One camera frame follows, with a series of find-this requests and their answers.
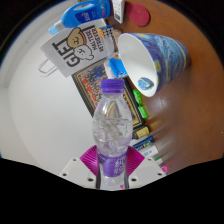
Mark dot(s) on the colourful puzzle cube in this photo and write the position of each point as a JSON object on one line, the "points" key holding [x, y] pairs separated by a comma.
{"points": [[106, 32]]}

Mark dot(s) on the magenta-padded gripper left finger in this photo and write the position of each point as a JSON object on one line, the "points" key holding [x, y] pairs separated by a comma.
{"points": [[76, 173]]}

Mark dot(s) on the clear purple-capped water bottle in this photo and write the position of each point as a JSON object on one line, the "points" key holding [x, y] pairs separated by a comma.
{"points": [[112, 133]]}

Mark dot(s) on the blue detergent bottle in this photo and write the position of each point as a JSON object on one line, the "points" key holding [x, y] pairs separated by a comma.
{"points": [[83, 15]]}

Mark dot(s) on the white printed paper gift bag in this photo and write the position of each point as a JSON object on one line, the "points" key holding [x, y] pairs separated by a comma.
{"points": [[73, 51]]}

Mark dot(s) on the small green packet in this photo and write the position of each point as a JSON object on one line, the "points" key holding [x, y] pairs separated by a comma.
{"points": [[142, 111], [137, 96]]}

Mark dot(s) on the blue tissue pack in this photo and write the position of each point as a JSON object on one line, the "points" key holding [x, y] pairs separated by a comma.
{"points": [[117, 68]]}

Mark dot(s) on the flat round red coaster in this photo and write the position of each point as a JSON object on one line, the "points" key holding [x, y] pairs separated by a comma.
{"points": [[137, 14]]}

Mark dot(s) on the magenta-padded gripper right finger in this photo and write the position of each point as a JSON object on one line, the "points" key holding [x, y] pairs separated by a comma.
{"points": [[146, 171]]}

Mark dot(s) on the framed group photo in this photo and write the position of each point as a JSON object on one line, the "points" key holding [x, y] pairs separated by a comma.
{"points": [[90, 86]]}

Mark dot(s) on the small patterned snack pack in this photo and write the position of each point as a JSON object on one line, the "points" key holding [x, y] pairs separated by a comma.
{"points": [[116, 35]]}

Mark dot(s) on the white remote control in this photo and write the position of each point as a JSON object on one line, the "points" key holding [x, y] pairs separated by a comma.
{"points": [[118, 11]]}

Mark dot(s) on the blue painted paper cup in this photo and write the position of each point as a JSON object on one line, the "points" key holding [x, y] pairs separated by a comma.
{"points": [[163, 60]]}

